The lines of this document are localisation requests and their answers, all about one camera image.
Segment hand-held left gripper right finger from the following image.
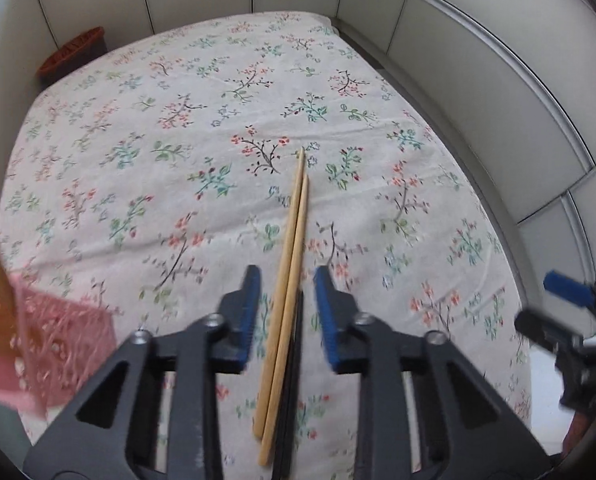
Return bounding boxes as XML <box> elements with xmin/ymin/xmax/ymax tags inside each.
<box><xmin>312</xmin><ymin>266</ymin><xmax>551</xmax><ymax>480</ymax></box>

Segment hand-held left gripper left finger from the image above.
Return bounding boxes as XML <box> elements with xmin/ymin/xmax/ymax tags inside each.
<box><xmin>23</xmin><ymin>265</ymin><xmax>263</xmax><ymax>480</ymax></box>

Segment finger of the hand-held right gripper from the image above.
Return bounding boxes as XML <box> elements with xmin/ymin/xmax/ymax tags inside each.
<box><xmin>544</xmin><ymin>270</ymin><xmax>596</xmax><ymax>333</ymax></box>
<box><xmin>514</xmin><ymin>309</ymin><xmax>586</xmax><ymax>357</ymax></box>

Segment light bamboo chopstick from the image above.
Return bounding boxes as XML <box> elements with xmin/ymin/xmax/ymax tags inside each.
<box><xmin>252</xmin><ymin>147</ymin><xmax>306</xmax><ymax>437</ymax></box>
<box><xmin>258</xmin><ymin>174</ymin><xmax>310</xmax><ymax>467</ymax></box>

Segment black chopstick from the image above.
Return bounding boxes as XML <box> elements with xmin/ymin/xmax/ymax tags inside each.
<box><xmin>272</xmin><ymin>290</ymin><xmax>305</xmax><ymax>480</ymax></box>

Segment pink perforated utensil holder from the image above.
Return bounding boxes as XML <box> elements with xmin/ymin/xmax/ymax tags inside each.
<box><xmin>0</xmin><ymin>280</ymin><xmax>118</xmax><ymax>418</ymax></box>

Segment floral tablecloth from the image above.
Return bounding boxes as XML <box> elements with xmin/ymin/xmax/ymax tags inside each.
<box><xmin>0</xmin><ymin>10</ymin><xmax>534</xmax><ymax>480</ymax></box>

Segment white kitchen cabinets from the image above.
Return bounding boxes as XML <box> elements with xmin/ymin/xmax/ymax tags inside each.
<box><xmin>0</xmin><ymin>0</ymin><xmax>596</xmax><ymax>291</ymax></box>

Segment trash bin with red bag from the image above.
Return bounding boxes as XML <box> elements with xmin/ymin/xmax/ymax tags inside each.
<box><xmin>37</xmin><ymin>26</ymin><xmax>108</xmax><ymax>81</ymax></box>

